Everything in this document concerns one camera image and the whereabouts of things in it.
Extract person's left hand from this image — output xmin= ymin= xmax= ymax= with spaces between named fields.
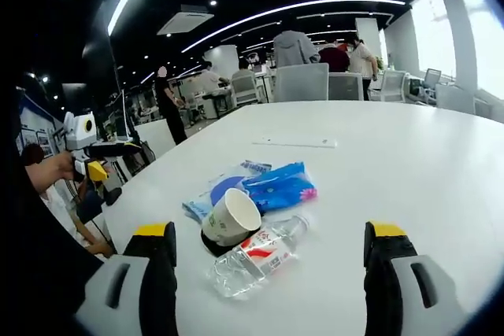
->
xmin=24 ymin=150 xmax=76 ymax=196

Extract white paper cup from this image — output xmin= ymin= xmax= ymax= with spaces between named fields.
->
xmin=201 ymin=187 xmax=263 ymax=248

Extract black round coaster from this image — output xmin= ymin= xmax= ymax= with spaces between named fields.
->
xmin=200 ymin=228 xmax=237 ymax=258

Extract wall poster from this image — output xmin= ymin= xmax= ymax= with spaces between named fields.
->
xmin=17 ymin=94 xmax=66 ymax=158

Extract blue and white pouch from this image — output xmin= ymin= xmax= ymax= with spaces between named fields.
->
xmin=181 ymin=159 xmax=273 ymax=223

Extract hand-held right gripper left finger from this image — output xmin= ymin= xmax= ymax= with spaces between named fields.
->
xmin=73 ymin=221 xmax=179 ymax=336

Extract ceiling air conditioner unit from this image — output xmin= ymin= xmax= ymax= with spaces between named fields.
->
xmin=156 ymin=4 xmax=216 ymax=37

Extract grey mesh office chair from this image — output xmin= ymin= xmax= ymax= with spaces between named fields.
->
xmin=273 ymin=62 xmax=330 ymax=104
xmin=328 ymin=72 xmax=365 ymax=102
xmin=422 ymin=68 xmax=443 ymax=95
xmin=230 ymin=73 xmax=260 ymax=108
xmin=378 ymin=69 xmax=410 ymax=103

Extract clear plastic bottle red label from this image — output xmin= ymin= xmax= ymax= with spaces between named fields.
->
xmin=207 ymin=213 xmax=311 ymax=299

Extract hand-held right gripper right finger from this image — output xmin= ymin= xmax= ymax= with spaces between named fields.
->
xmin=362 ymin=220 xmax=470 ymax=336

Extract computer monitor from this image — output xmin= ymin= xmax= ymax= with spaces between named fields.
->
xmin=113 ymin=88 xmax=137 ymax=143

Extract white table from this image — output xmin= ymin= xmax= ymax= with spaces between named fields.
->
xmin=100 ymin=100 xmax=504 ymax=336

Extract person's dark clothing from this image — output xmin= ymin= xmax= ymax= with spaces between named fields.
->
xmin=7 ymin=194 xmax=104 ymax=336

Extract blue tissue packet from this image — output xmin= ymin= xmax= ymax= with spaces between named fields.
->
xmin=240 ymin=161 xmax=319 ymax=213

